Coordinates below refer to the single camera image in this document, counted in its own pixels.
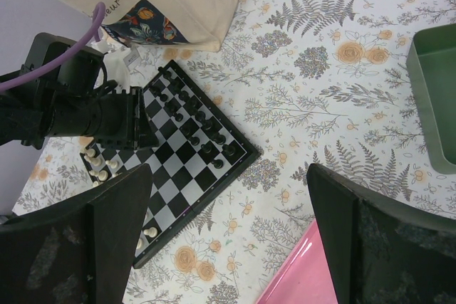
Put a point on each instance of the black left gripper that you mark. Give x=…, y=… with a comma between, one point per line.
x=77, y=99

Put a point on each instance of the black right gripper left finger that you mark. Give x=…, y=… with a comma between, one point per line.
x=79, y=250

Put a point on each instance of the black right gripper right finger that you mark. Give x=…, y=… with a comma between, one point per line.
x=378, y=249

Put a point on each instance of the black white chess board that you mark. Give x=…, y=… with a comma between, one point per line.
x=199, y=154

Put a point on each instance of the pink plastic tray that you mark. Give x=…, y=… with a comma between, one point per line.
x=304, y=277

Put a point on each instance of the floral table cloth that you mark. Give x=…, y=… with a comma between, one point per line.
x=306, y=81

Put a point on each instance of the green plastic tray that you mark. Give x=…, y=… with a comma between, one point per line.
x=431, y=67

